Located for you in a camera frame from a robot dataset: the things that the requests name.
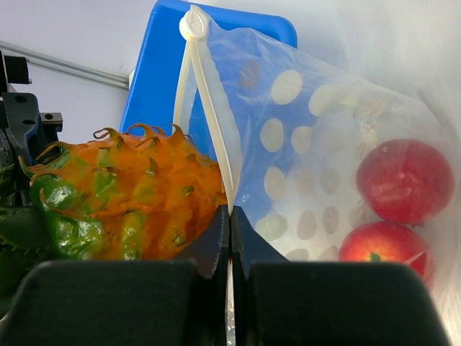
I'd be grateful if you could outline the dark red toy pomegranate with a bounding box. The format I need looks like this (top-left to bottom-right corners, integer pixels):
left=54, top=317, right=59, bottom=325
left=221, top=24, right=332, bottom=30
left=356, top=138, right=455, bottom=224

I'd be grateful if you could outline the orange toy pineapple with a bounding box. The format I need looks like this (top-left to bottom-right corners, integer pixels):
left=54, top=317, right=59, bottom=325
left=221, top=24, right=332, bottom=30
left=0, top=122, right=230, bottom=300

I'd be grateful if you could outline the blue plastic tray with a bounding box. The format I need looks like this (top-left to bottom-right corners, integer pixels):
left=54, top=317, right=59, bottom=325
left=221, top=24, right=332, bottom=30
left=119, top=0, right=298, bottom=163

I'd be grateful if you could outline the clear zip top bag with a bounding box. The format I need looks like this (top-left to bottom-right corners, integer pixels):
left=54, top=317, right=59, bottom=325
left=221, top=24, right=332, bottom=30
left=174, top=4, right=460, bottom=345

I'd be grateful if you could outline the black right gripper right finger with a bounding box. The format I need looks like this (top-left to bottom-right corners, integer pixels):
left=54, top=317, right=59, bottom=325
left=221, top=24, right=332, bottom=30
left=230, top=207, right=449, bottom=345

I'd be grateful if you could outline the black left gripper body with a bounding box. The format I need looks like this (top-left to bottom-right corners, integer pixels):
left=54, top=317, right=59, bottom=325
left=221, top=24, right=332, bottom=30
left=1, top=54, right=63, bottom=205

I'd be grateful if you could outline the red toy apple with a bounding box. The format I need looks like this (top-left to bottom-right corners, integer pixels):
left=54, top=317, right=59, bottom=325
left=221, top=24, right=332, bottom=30
left=338, top=221, right=435, bottom=287

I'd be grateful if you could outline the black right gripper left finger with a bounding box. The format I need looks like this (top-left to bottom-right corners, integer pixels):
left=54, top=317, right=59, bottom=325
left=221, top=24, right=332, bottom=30
left=1, top=206, right=230, bottom=345

